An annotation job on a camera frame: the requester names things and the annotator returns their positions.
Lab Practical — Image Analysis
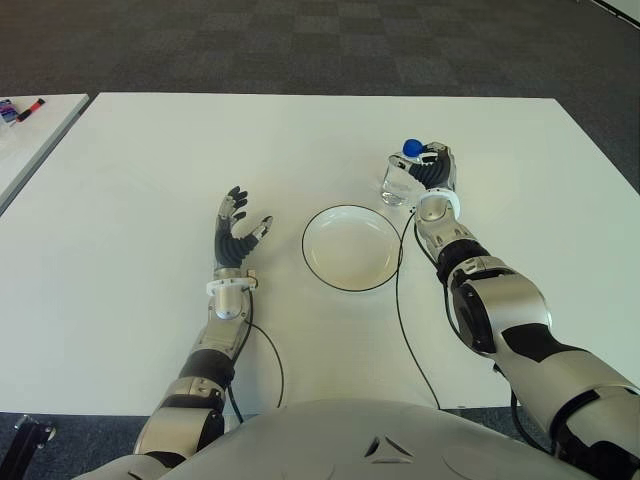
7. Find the black stand with caster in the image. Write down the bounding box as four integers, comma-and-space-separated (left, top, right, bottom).
0, 413, 57, 480

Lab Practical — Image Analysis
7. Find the white side table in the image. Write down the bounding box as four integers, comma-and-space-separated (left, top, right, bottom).
0, 93, 91, 215

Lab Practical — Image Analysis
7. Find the clear bottle with blue cap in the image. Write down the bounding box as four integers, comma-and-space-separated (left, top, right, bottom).
381, 138, 426, 207

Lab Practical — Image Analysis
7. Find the grey robot torso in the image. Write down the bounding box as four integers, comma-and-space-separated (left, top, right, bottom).
74, 397, 626, 480

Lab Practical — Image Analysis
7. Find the white plate with black rim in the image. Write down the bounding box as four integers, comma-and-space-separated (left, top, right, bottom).
301, 203, 404, 294

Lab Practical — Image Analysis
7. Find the white furniture edge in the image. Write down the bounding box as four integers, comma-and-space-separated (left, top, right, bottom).
593, 0, 640, 25

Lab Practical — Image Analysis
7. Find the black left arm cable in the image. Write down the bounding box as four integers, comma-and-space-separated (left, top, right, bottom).
228, 285, 287, 425

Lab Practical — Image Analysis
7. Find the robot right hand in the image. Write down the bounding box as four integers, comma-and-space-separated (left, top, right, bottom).
389, 141, 458, 194

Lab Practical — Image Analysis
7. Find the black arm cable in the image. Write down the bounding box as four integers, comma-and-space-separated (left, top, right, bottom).
228, 285, 287, 425
394, 208, 444, 410

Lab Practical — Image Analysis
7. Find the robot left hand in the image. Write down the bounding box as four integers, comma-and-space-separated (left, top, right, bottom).
213, 186, 275, 272

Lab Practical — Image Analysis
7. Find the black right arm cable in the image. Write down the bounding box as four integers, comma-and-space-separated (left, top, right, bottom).
394, 208, 444, 410

